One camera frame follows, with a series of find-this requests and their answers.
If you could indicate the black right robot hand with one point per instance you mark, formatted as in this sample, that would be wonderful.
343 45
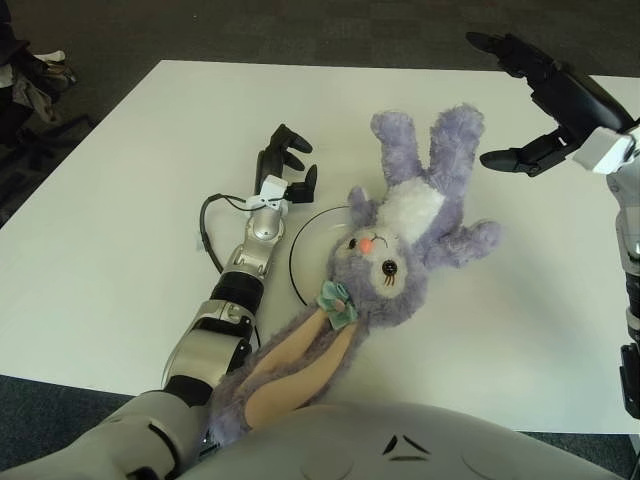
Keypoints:
575 100

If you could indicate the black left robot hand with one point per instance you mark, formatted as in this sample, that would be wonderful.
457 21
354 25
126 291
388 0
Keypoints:
270 160

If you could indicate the purple plush bunny doll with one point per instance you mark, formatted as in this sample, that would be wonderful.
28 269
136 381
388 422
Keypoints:
380 280

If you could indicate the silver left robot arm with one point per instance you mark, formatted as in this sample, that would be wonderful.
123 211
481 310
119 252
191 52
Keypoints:
250 255

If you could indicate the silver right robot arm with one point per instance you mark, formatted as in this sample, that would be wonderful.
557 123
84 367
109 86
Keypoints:
630 225

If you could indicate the white plate with black rim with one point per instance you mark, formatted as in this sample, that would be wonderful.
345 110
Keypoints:
312 250

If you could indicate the black office chair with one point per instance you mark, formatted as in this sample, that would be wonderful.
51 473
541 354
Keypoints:
45 130

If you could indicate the white crumpled paper item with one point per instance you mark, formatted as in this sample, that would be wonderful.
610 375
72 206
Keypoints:
54 55

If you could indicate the dark heap of clothes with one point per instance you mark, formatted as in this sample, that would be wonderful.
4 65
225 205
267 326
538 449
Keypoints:
25 85

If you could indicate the grey robot torso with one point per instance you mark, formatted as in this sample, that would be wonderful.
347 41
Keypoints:
350 450

